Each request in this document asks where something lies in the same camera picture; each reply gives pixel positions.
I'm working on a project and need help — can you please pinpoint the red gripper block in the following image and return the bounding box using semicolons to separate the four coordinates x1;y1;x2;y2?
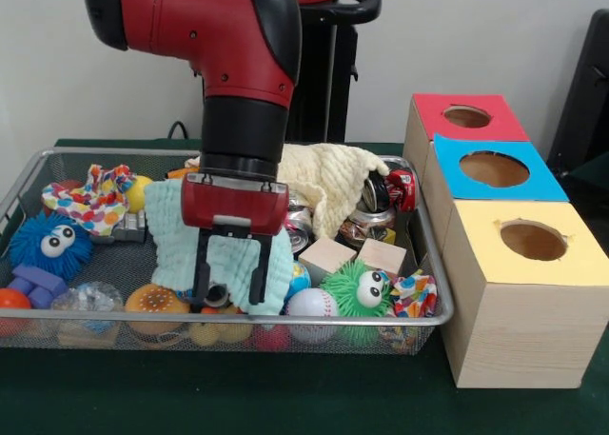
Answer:
180;171;290;312

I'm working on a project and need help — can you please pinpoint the light blue muslin cloth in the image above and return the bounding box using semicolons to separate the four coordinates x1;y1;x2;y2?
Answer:
144;180;294;316

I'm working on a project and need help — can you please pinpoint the cream muslin cloth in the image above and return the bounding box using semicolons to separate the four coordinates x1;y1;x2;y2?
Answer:
183;142;390;244

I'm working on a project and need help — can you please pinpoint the shallow metal mesh bin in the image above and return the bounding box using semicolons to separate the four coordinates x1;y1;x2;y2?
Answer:
0;148;455;356

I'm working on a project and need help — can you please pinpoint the wooden box with three holes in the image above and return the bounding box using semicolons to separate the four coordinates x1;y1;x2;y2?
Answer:
403;91;609;389

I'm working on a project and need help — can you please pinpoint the toy hamburger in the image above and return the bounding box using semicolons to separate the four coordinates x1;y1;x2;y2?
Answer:
126;282;194;334

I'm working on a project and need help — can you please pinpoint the white toy baseball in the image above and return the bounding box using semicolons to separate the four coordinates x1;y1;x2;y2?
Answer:
285;287;339;344

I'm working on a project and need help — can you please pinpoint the plain wooden cube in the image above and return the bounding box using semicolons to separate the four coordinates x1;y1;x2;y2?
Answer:
357;238;408;277
298;237;358;287

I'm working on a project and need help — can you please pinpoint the green fuzzy googly-eyed toy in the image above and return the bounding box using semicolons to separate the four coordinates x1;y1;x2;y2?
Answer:
321;259;395;318

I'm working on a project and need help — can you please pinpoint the blue fuzzy googly-eyed toy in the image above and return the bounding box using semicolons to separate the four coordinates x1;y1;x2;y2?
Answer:
9;212;95;282

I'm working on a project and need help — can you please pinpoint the purple plastic toy brick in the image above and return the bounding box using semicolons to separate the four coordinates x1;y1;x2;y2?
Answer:
7;265;69;309

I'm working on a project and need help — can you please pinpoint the black upright panel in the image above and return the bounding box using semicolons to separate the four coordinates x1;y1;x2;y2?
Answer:
546;9;609;169

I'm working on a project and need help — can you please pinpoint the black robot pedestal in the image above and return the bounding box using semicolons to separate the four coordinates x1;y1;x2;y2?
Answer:
284;0;382;144

